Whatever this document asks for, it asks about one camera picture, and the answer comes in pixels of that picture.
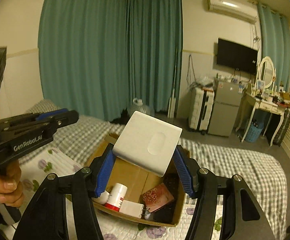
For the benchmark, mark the dark suitcase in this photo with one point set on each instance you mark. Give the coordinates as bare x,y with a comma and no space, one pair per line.
283,128

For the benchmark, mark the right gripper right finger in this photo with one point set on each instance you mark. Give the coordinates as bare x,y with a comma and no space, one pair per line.
242,217

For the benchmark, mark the red white bottle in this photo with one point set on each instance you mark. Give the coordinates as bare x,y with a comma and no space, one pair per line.
116,197

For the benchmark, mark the brown cardboard box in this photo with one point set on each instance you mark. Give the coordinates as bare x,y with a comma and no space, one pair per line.
138,181

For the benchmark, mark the white air conditioner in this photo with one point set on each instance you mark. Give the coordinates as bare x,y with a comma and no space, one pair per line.
230,8

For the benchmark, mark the oval vanity mirror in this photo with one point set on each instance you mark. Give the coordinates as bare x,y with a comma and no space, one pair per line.
266,74

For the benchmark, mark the small white box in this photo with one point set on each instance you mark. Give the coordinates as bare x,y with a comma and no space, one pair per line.
132,209

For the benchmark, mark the white square box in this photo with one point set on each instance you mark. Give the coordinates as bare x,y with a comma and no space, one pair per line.
148,143

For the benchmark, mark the narrow green curtain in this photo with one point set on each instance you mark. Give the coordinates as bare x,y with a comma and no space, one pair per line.
276,42

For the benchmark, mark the white dressing table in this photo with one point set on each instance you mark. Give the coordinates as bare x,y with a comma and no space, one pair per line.
263,106

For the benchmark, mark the silver mini fridge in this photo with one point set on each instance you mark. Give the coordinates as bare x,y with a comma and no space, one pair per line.
227,100

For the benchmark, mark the white flat mop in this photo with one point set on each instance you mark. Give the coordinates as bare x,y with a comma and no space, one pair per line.
172,99

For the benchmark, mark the white floral quilt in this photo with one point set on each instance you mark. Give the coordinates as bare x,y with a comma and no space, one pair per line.
53,160

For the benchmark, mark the white cylinder jar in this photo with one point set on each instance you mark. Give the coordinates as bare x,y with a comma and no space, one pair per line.
102,199

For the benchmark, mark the person's left hand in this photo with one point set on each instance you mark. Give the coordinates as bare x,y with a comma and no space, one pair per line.
11,188

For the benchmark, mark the blue waste basket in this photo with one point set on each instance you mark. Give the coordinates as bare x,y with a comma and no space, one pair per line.
254,132

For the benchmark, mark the large green curtain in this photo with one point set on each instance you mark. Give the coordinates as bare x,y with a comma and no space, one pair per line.
96,56

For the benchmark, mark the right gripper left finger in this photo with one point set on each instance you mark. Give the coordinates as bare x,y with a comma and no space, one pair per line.
45,216

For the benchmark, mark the black remote control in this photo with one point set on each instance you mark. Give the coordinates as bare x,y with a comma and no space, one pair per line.
165,213

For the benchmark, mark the black wall television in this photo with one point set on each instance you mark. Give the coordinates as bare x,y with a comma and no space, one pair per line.
236,56

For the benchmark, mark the white suitcase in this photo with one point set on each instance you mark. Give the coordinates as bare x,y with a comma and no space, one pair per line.
201,109

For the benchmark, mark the red patterned box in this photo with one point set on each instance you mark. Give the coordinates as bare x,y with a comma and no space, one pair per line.
157,197

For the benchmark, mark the clear water jug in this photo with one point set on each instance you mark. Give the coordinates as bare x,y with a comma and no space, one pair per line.
138,105

